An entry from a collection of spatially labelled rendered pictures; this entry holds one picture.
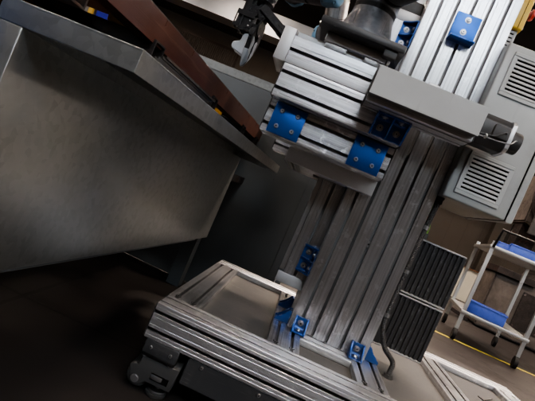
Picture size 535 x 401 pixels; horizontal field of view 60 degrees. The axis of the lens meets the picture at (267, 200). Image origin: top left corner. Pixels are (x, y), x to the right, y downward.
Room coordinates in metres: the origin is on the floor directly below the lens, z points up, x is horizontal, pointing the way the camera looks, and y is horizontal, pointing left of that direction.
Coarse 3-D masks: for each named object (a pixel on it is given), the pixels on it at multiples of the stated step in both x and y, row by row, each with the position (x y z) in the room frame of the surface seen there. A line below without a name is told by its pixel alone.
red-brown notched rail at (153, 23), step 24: (96, 0) 0.80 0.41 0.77; (120, 0) 0.80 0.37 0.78; (144, 0) 0.86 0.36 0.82; (144, 24) 0.89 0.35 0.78; (168, 24) 0.98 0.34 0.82; (168, 48) 1.02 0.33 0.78; (192, 48) 1.13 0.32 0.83; (192, 72) 1.19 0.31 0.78; (216, 96) 1.42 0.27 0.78; (240, 120) 1.78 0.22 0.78
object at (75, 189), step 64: (0, 64) 0.57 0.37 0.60; (64, 64) 0.67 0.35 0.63; (0, 128) 0.60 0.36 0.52; (64, 128) 0.73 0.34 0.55; (128, 128) 0.91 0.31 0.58; (0, 192) 0.65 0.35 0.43; (64, 192) 0.79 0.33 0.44; (128, 192) 1.03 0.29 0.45; (192, 192) 1.45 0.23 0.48; (0, 256) 0.70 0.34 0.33; (64, 256) 0.88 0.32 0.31
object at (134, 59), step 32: (32, 32) 0.64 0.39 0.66; (64, 32) 0.56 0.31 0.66; (96, 32) 0.56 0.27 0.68; (96, 64) 0.80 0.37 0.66; (128, 64) 0.55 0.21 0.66; (160, 64) 0.60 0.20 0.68; (160, 96) 1.03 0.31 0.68; (192, 96) 0.74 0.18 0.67; (192, 128) 1.34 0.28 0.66; (224, 128) 0.96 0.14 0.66; (256, 160) 1.84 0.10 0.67
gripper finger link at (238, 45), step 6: (246, 36) 1.39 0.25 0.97; (234, 42) 1.39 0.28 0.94; (240, 42) 1.39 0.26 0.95; (252, 42) 1.39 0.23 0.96; (234, 48) 1.39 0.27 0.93; (240, 48) 1.39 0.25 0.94; (246, 48) 1.37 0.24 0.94; (246, 54) 1.38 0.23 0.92; (240, 60) 1.39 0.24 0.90; (246, 60) 1.40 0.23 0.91
